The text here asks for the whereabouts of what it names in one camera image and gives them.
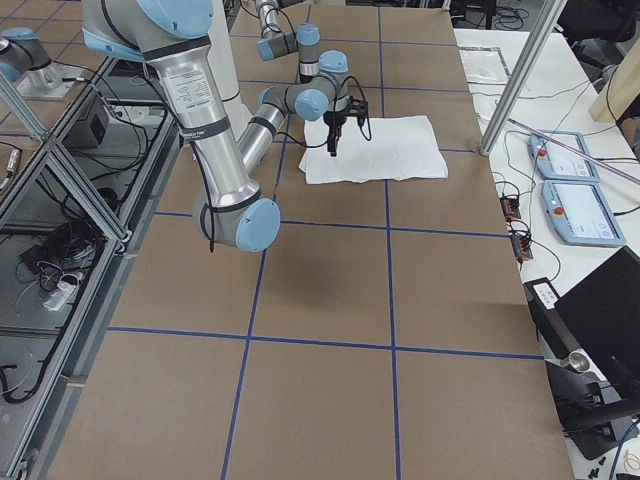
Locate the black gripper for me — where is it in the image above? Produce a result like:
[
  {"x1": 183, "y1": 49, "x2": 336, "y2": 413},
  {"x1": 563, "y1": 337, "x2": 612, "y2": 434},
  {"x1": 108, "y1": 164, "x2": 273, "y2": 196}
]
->
[{"x1": 323, "y1": 96, "x2": 369, "y2": 157}]

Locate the white long-sleeve printed shirt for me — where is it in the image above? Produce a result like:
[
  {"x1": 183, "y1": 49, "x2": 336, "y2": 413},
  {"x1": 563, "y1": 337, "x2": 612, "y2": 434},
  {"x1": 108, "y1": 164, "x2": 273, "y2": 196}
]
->
[{"x1": 299, "y1": 115, "x2": 448, "y2": 184}]

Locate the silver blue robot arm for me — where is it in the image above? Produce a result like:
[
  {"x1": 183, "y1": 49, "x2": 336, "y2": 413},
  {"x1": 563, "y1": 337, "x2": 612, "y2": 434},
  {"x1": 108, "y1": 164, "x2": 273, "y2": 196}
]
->
[
  {"x1": 255, "y1": 0, "x2": 320, "y2": 83},
  {"x1": 82, "y1": 1, "x2": 371, "y2": 252}
]

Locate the orange black circuit board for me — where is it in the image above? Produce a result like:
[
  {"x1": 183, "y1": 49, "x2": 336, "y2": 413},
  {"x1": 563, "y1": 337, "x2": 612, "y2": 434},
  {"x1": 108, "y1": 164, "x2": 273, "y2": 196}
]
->
[{"x1": 500, "y1": 196, "x2": 521, "y2": 222}]

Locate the upper blue teach pendant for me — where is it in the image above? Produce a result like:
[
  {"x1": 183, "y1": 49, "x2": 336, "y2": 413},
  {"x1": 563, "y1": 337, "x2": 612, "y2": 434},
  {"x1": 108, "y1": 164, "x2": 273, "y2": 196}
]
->
[{"x1": 529, "y1": 130, "x2": 600, "y2": 183}]

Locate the blue teach pendant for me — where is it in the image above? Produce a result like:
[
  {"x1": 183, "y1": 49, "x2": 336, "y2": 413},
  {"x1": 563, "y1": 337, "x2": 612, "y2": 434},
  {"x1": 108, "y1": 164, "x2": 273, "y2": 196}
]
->
[
  {"x1": 541, "y1": 180, "x2": 626, "y2": 248},
  {"x1": 529, "y1": 130, "x2": 600, "y2": 183}
]

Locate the lower blue teach pendant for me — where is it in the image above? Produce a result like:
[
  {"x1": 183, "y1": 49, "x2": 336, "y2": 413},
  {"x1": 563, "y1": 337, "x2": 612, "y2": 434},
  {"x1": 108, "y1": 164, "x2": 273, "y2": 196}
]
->
[{"x1": 541, "y1": 180, "x2": 626, "y2": 248}]

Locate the black power adapter with label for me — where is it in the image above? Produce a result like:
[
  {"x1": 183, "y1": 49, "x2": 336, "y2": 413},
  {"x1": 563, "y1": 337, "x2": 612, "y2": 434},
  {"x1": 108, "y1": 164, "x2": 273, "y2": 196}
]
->
[{"x1": 523, "y1": 277, "x2": 579, "y2": 358}]

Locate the black laptop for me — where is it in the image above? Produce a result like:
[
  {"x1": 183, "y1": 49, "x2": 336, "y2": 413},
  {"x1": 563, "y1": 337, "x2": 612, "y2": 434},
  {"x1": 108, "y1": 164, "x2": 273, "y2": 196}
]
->
[{"x1": 555, "y1": 246, "x2": 639, "y2": 398}]

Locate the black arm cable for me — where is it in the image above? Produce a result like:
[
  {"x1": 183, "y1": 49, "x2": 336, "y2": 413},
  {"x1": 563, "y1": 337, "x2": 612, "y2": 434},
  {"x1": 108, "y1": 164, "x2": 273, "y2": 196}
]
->
[{"x1": 192, "y1": 74, "x2": 374, "y2": 255}]

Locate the white camera mast with base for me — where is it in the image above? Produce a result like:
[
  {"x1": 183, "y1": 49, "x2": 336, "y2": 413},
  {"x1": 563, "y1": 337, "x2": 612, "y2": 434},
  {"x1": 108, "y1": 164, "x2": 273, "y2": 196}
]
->
[{"x1": 208, "y1": 0, "x2": 252, "y2": 140}]

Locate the aluminium frame post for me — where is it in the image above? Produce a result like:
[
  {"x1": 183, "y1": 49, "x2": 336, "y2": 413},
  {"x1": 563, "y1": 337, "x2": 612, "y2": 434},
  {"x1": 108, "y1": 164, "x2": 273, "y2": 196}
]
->
[{"x1": 479, "y1": 0, "x2": 567, "y2": 156}]

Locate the black camera stand bracket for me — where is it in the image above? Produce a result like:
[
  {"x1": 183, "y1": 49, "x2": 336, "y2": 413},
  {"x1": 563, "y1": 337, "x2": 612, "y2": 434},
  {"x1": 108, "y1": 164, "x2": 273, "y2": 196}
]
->
[{"x1": 545, "y1": 361, "x2": 639, "y2": 460}]

